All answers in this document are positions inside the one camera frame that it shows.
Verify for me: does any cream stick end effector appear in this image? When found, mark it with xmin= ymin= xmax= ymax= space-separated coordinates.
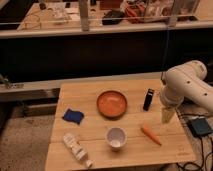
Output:
xmin=162 ymin=107 xmax=175 ymax=123

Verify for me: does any black eraser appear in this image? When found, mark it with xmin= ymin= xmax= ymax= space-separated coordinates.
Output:
xmin=143 ymin=89 xmax=155 ymax=111

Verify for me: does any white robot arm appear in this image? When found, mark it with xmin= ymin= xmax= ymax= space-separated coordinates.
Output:
xmin=159 ymin=60 xmax=213 ymax=123

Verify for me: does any orange carrot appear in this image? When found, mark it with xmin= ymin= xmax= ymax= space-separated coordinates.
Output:
xmin=141 ymin=125 xmax=161 ymax=145

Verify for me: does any black power box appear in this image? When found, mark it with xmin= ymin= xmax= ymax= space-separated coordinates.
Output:
xmin=187 ymin=118 xmax=213 ymax=137

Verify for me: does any white paper cup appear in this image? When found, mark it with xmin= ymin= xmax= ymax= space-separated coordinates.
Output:
xmin=105 ymin=127 xmax=127 ymax=151

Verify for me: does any orange round plate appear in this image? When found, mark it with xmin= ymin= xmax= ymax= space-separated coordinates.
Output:
xmin=96 ymin=90 xmax=127 ymax=119

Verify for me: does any blue folded cloth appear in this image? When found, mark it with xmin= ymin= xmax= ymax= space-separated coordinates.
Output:
xmin=63 ymin=109 xmax=84 ymax=124

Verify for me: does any white plastic bottle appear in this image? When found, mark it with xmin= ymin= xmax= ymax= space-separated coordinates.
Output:
xmin=62 ymin=133 xmax=93 ymax=168

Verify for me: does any black bag on bench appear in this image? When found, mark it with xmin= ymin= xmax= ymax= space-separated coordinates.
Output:
xmin=102 ymin=10 xmax=124 ymax=25

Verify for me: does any black cable on floor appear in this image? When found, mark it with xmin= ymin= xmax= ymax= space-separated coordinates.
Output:
xmin=175 ymin=109 xmax=213 ymax=171

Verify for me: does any metal frame post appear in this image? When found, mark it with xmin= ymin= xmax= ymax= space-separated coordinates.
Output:
xmin=78 ymin=0 xmax=90 ymax=31

